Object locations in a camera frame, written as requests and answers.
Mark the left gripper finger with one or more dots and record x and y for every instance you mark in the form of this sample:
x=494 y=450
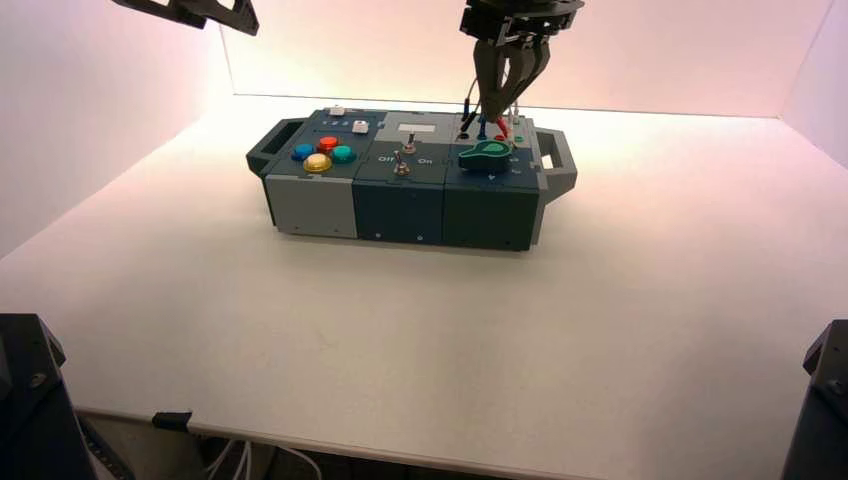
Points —
x=173 y=9
x=233 y=16

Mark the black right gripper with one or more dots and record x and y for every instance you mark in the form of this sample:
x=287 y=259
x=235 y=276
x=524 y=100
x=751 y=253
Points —
x=513 y=16

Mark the red banana plug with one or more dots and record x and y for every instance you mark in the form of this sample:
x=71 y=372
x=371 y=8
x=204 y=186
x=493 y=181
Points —
x=502 y=128

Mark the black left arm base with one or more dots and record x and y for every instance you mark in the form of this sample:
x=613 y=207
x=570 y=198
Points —
x=33 y=411

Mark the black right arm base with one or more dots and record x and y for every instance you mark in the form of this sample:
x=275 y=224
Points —
x=821 y=411

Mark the blue banana plug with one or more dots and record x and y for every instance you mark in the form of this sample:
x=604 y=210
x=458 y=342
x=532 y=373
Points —
x=482 y=127

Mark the black banana plug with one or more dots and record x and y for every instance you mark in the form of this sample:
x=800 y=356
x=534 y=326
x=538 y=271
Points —
x=468 y=118

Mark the green rotary knob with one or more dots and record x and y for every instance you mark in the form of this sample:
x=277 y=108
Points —
x=487 y=156

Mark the white display window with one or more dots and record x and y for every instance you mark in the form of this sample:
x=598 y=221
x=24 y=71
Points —
x=416 y=127

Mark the blue round push button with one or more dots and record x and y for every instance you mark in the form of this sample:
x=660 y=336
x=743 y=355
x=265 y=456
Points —
x=303 y=152

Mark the red round push button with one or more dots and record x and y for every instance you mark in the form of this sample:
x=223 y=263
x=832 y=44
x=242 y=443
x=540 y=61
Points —
x=327 y=143

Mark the white square button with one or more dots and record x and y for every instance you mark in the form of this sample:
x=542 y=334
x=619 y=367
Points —
x=360 y=126

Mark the teal and grey task box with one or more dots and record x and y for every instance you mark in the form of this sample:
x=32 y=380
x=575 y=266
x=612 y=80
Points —
x=404 y=199

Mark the yellow round push button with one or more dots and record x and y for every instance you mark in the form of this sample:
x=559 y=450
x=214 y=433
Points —
x=317 y=163

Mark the green round push button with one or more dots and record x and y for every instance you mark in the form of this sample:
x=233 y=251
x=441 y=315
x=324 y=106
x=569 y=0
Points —
x=344 y=154

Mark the black table edge clamp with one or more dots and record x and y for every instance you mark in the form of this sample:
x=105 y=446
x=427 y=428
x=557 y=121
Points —
x=172 y=420

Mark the metal toggle switch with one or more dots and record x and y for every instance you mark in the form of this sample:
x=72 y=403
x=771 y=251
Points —
x=400 y=166
x=410 y=144

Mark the small white rocker switch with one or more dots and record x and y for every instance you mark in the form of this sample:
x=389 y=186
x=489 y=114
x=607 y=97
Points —
x=337 y=110

